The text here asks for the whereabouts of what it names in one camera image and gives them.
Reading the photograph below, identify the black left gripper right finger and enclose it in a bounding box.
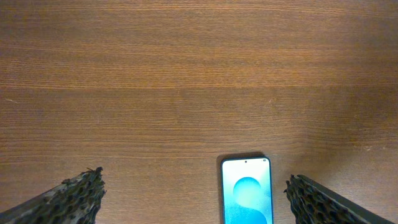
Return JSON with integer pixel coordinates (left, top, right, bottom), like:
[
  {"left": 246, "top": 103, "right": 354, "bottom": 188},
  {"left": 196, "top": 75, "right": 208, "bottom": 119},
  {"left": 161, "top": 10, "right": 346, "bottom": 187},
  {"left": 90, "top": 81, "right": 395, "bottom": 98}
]
[{"left": 284, "top": 175, "right": 393, "bottom": 224}]

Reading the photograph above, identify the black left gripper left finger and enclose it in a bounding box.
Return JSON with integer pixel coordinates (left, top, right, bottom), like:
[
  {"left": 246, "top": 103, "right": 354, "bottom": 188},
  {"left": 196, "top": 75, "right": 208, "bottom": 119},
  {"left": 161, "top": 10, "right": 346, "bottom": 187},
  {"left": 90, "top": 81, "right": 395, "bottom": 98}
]
[{"left": 1, "top": 167, "right": 106, "bottom": 224}]

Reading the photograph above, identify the blue Samsung Galaxy smartphone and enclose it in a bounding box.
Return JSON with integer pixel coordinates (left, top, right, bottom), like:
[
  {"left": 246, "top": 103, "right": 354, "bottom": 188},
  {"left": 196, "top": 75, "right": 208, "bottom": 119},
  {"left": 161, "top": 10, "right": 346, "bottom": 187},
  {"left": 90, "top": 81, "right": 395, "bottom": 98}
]
[{"left": 221, "top": 156, "right": 274, "bottom": 224}]

